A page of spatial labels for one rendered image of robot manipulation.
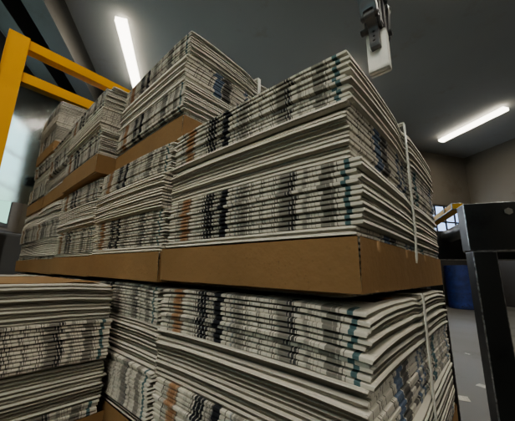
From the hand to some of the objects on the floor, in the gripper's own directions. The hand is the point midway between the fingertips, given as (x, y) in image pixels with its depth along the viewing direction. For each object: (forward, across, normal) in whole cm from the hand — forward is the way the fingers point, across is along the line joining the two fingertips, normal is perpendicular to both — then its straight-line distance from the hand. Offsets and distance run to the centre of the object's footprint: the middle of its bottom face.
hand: (378, 53), depth 42 cm
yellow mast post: (+96, +32, -172) cm, 200 cm away
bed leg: (+96, -49, +7) cm, 108 cm away
